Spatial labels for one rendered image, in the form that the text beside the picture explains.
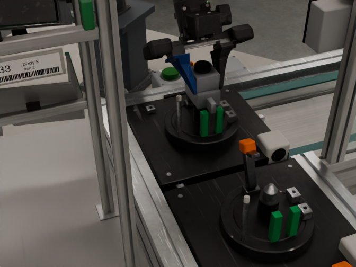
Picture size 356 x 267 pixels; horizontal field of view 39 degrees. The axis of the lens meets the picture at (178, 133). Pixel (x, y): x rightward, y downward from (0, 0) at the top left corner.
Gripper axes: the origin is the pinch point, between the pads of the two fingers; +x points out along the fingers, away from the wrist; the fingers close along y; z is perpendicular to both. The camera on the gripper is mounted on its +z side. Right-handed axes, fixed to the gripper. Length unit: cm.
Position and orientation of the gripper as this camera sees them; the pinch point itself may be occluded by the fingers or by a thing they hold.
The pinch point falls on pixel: (204, 72)
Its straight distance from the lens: 87.1
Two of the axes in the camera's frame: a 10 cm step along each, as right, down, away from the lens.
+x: 2.0, 9.8, 0.8
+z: 2.8, 0.2, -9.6
